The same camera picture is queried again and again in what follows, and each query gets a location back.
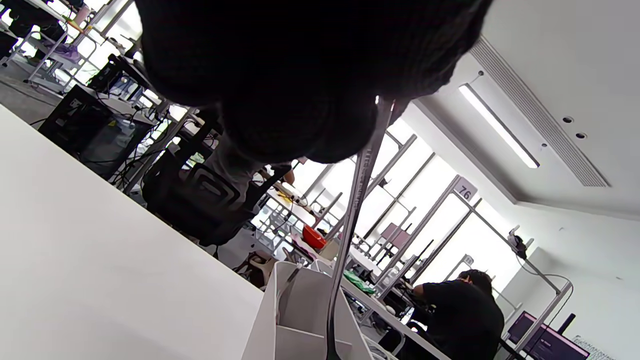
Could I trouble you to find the person's left hand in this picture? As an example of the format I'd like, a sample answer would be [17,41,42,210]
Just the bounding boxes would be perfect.
[134,0,495,165]

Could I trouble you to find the steel fork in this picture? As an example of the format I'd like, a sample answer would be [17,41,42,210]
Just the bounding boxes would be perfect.
[325,95,397,360]

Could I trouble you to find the white cutlery bin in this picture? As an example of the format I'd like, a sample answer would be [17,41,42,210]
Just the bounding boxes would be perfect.
[241,260,375,360]

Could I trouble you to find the black mesh office chair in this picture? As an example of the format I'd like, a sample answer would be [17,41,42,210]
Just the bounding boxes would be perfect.
[141,117,293,247]

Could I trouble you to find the red bowl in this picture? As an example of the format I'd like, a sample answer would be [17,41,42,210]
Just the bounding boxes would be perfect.
[302,224,327,250]

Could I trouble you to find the white number tag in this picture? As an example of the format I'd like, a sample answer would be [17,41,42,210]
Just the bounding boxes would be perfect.
[453,176,478,202]

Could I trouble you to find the long ceiling light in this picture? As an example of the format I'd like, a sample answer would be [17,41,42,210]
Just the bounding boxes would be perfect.
[458,82,541,170]

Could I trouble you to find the green plastic bag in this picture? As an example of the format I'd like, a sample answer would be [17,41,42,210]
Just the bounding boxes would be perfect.
[344,270,376,296]

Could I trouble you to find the black computer tower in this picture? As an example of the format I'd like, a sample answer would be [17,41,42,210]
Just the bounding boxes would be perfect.
[38,84,153,180]

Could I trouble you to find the purple cloth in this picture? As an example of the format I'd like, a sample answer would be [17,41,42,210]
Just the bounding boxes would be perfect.
[52,44,81,65]

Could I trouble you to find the ceiling air vent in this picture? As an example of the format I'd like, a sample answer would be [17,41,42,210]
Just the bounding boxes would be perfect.
[470,36,610,188]

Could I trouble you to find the dark computer monitor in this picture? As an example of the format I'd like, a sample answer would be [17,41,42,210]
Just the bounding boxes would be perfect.
[506,310,592,360]

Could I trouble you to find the tangle of black cables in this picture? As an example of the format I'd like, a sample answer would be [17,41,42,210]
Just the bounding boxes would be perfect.
[80,150,156,193]

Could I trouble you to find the black frame-mounted camera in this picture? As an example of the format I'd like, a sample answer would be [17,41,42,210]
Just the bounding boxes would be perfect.
[507,227,532,260]

